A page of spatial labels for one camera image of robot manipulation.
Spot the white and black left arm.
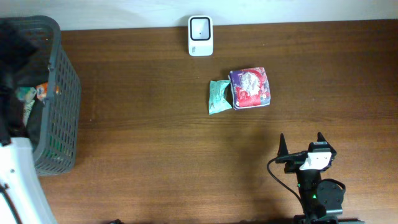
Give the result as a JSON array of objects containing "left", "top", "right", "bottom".
[{"left": 1, "top": 21, "right": 57, "bottom": 223}]

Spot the orange snack packet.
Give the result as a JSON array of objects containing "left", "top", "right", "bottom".
[{"left": 35, "top": 82, "right": 51, "bottom": 101}]

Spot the dark grey plastic basket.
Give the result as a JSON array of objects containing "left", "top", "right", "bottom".
[{"left": 1, "top": 16, "right": 81, "bottom": 176}]

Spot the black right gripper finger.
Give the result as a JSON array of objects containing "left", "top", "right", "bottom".
[
  {"left": 317, "top": 132, "right": 328, "bottom": 145},
  {"left": 277, "top": 133, "right": 289, "bottom": 157}
]

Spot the black camera cable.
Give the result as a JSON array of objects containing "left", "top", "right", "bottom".
[{"left": 266, "top": 154, "right": 308, "bottom": 215}]

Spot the mint green snack packet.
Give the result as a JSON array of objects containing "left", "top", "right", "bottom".
[{"left": 208, "top": 80, "right": 232, "bottom": 115}]

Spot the white barcode scanner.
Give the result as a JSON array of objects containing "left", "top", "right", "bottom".
[{"left": 187, "top": 15, "right": 214, "bottom": 57}]

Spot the cream tube gold cap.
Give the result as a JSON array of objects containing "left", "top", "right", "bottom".
[{"left": 16, "top": 87, "right": 37, "bottom": 126}]

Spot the red purple tissue pack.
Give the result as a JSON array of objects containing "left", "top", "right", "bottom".
[{"left": 228, "top": 67, "right": 271, "bottom": 110}]

